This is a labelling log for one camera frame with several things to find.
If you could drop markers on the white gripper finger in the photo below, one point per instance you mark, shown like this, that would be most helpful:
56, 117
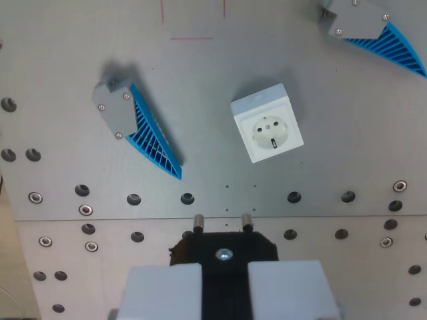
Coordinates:
287, 290
163, 293

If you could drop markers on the black two-pin plug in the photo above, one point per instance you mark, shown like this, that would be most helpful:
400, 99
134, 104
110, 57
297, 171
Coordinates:
225, 266

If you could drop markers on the silver hex socket screw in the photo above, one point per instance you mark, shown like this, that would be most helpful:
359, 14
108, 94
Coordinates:
85, 209
45, 241
35, 197
399, 186
386, 242
91, 246

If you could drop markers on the grey blue ribbed wedge part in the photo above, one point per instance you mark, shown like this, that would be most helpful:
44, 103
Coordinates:
373, 30
133, 123

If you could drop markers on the white wall socket box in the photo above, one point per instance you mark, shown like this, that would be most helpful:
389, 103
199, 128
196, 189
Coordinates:
267, 126

